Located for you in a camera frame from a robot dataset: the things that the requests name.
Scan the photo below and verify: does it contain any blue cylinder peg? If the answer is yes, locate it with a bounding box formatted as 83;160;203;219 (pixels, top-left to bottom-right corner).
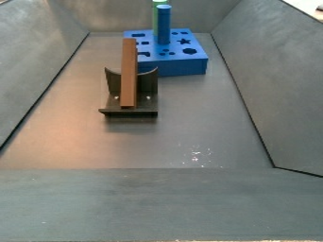
156;5;172;44

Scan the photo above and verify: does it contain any blue shape sorter block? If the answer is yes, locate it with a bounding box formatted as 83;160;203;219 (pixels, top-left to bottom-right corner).
124;28;208;77

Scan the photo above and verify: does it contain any black curved fixture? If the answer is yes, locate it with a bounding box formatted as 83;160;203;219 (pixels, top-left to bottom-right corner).
99;68;158;116

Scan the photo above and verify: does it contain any brown arch object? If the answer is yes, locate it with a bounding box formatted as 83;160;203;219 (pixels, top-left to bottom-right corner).
120;38;138;109

